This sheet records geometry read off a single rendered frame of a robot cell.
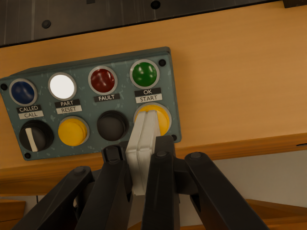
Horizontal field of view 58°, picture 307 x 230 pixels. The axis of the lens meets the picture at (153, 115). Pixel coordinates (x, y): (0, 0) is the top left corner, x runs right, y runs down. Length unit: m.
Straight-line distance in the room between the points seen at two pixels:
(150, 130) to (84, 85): 0.09
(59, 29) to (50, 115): 0.12
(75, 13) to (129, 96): 0.14
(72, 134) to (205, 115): 0.12
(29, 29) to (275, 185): 1.04
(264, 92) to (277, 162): 0.94
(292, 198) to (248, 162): 0.20
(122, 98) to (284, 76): 0.15
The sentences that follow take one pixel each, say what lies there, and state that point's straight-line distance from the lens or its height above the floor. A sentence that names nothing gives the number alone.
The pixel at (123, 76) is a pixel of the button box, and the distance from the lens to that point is 0.23.
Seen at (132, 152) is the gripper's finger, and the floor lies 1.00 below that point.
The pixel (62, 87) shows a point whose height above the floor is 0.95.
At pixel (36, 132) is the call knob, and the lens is 0.26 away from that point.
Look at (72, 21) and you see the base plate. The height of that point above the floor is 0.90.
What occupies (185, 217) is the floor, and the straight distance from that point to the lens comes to 1.16.
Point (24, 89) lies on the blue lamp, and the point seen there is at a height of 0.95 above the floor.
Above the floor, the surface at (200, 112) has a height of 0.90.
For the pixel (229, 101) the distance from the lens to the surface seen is 0.27.
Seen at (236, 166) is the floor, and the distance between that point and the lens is 1.17.
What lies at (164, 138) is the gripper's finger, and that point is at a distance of 0.18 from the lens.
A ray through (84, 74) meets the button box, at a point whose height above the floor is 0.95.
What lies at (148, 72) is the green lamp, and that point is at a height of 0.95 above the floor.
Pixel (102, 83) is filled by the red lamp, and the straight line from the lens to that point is 0.23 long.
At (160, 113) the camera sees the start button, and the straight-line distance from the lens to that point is 0.22.
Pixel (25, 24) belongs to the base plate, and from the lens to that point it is 0.36.
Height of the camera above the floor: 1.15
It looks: 73 degrees down
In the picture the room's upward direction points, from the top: 28 degrees counter-clockwise
